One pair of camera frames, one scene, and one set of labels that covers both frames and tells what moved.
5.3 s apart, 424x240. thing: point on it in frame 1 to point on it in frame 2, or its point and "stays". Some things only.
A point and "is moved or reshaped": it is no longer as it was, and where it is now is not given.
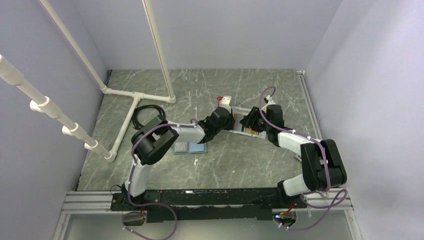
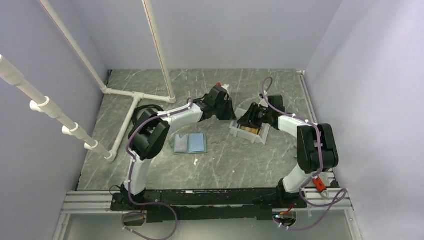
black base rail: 222,204 stays
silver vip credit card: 180,146 stays
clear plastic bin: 238,113 is moved or reshaped
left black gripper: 231,125 to 231,114
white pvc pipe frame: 9,74 stays
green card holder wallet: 187,147 stays
